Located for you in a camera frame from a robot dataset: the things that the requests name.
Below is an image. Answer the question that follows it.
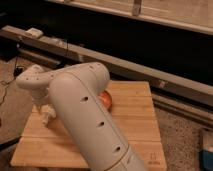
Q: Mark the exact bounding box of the white plastic bottle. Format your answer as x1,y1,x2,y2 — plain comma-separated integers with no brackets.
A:
41,105,57,126

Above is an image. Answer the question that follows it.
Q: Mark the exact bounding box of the wooden board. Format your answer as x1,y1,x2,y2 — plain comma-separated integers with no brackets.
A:
11,81,167,171

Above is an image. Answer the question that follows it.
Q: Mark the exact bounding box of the black power adapter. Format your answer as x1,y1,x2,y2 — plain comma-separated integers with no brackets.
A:
13,67,24,77

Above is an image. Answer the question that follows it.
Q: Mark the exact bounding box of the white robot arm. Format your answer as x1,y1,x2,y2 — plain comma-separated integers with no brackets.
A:
16,62,148,171

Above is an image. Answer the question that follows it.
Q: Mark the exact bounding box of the black cable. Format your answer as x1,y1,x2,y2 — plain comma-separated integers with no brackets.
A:
0,39,22,107

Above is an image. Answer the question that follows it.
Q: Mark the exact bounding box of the blue white container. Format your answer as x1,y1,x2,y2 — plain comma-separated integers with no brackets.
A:
199,129,213,171

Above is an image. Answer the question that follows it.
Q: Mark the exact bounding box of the grey metal rail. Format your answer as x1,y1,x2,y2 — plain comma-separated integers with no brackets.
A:
0,26,213,127

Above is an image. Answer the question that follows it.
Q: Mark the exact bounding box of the orange ceramic bowl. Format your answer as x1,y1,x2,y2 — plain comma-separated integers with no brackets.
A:
99,91,112,110

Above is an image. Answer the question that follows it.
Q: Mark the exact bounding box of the white box on rail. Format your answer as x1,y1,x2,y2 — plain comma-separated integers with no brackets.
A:
25,28,43,38

